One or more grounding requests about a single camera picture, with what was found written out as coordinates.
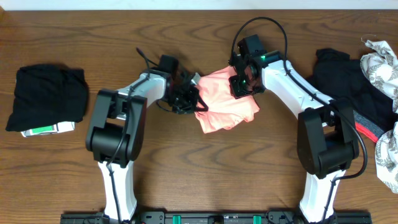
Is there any coral pink t-shirt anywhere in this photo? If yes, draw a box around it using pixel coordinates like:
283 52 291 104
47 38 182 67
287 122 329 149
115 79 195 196
195 67 260 134

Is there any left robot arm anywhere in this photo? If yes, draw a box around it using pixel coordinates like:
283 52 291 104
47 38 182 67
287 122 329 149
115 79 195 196
85 55 208 223

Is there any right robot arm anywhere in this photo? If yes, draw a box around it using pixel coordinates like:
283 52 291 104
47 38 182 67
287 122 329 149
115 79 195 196
229 35 370 223

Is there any black shorts red waistband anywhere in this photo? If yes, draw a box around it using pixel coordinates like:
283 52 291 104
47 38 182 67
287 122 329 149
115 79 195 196
307 49 397 142

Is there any white green card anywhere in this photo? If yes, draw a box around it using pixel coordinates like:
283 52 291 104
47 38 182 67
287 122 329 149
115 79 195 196
21 121 75 138

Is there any fern print white cloth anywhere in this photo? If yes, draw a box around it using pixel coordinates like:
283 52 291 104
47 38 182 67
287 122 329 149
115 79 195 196
360 40 397 194

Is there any folded black garment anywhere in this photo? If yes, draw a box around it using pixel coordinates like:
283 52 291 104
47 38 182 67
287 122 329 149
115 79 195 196
6 64 89 132

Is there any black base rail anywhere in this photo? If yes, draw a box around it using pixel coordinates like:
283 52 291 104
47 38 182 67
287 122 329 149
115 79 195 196
60 210 373 224

